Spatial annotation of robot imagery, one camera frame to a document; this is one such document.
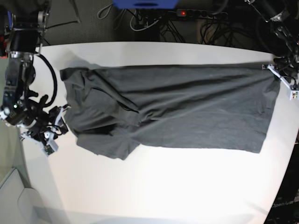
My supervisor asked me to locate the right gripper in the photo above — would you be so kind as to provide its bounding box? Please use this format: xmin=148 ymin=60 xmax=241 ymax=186
xmin=30 ymin=109 xmax=69 ymax=140

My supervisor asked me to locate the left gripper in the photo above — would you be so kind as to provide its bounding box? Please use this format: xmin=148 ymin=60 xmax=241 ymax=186
xmin=274 ymin=58 xmax=299 ymax=81

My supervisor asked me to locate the dark grey t-shirt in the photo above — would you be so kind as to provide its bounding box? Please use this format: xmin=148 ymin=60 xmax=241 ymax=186
xmin=60 ymin=66 xmax=280 ymax=160

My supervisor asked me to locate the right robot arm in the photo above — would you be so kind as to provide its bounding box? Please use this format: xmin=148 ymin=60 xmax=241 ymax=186
xmin=0 ymin=0 xmax=68 ymax=144

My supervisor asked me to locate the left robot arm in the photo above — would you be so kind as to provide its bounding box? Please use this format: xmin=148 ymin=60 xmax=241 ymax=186
xmin=245 ymin=0 xmax=299 ymax=78

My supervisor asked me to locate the grey chair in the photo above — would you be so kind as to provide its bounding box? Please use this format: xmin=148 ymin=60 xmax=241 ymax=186
xmin=0 ymin=169 xmax=44 ymax=224

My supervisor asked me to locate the red clamp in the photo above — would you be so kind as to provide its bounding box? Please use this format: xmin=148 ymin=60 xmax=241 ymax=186
xmin=0 ymin=35 xmax=8 ymax=58

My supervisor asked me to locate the black power strip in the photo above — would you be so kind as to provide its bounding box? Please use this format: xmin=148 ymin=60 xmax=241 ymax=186
xmin=165 ymin=8 xmax=228 ymax=20

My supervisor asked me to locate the blue box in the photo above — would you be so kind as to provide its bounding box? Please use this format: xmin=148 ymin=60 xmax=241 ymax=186
xmin=113 ymin=0 xmax=178 ymax=9

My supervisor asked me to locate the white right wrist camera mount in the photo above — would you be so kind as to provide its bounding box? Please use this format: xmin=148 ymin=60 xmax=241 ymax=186
xmin=20 ymin=104 xmax=70 ymax=156

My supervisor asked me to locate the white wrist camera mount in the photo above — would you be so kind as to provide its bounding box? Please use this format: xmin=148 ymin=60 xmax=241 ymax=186
xmin=262 ymin=64 xmax=299 ymax=100
xmin=20 ymin=104 xmax=70 ymax=156

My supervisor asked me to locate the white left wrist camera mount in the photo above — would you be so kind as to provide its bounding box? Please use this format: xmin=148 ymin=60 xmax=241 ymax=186
xmin=262 ymin=64 xmax=299 ymax=100

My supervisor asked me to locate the white cable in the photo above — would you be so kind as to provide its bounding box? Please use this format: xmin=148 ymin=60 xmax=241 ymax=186
xmin=129 ymin=14 xmax=162 ymax=32

